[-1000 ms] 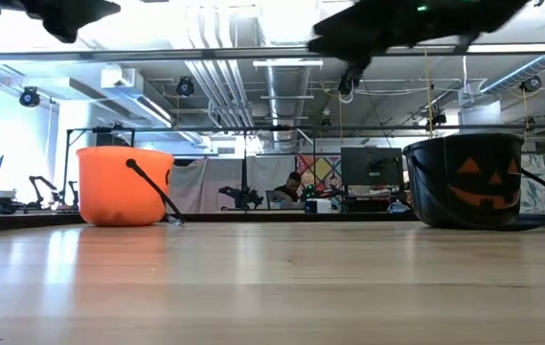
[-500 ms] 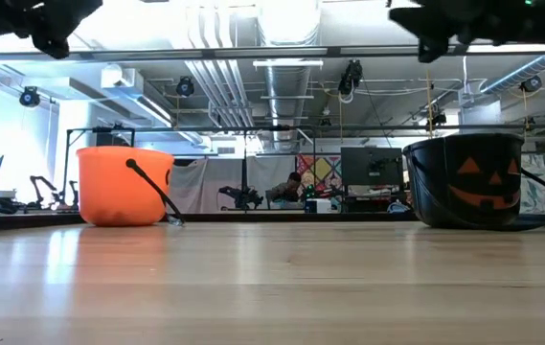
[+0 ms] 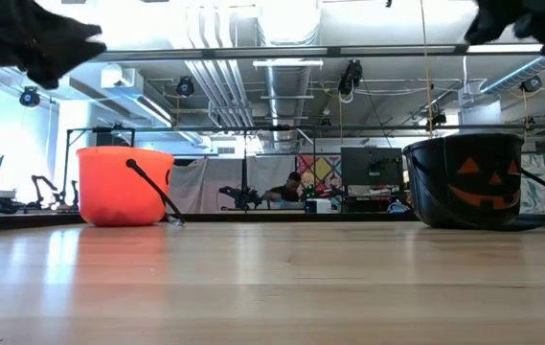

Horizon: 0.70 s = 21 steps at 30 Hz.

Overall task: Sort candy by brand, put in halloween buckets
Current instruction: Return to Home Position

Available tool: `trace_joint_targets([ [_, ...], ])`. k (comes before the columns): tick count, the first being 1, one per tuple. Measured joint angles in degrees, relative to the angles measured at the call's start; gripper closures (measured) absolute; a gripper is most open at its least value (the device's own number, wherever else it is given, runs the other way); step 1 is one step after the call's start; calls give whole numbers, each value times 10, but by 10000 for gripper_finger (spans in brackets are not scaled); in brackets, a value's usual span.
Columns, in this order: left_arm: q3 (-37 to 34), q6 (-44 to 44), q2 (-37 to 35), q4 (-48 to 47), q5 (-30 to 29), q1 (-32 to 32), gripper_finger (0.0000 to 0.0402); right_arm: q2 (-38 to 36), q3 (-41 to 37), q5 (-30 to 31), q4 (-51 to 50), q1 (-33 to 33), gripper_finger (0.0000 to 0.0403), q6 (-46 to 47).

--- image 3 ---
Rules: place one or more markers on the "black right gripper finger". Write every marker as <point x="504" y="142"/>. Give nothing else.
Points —
<point x="528" y="28"/>
<point x="492" y="19"/>

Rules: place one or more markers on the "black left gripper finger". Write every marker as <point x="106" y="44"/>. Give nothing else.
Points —
<point x="68" y="26"/>
<point x="61" y="57"/>

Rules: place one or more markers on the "black background robot arm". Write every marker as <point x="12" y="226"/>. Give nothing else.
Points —
<point x="42" y="187"/>
<point x="243" y="195"/>

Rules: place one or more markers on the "orange halloween bucket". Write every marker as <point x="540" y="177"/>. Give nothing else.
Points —
<point x="109" y="187"/>

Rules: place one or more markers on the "black hanging device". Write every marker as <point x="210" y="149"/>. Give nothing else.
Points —
<point x="351" y="76"/>

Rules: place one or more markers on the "black jack-o-lantern bucket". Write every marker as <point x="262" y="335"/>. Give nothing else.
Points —
<point x="444" y="191"/>

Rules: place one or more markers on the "black computer monitor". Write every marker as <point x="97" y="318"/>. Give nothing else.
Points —
<point x="371" y="166"/>

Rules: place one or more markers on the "grey hanging cloth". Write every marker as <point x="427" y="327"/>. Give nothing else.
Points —
<point x="205" y="184"/>

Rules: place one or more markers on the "white ceiling light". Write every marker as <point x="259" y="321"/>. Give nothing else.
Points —
<point x="287" y="63"/>

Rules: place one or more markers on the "white box device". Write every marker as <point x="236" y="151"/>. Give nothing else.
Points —
<point x="317" y="206"/>

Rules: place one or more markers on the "person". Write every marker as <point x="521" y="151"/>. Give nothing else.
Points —
<point x="286" y="191"/>

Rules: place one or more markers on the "silver flexible duct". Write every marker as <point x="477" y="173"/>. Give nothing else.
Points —
<point x="526" y="69"/>

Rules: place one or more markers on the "black ceiling camera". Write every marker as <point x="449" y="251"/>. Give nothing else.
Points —
<point x="530" y="84"/>
<point x="185" y="86"/>
<point x="29" y="96"/>

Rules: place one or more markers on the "black background rig frame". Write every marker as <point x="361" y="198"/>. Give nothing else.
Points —
<point x="99" y="129"/>

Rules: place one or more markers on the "silver round ventilation duct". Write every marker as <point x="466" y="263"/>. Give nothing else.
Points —
<point x="284" y="96"/>

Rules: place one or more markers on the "colourful wall poster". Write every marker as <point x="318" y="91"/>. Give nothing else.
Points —
<point x="322" y="170"/>

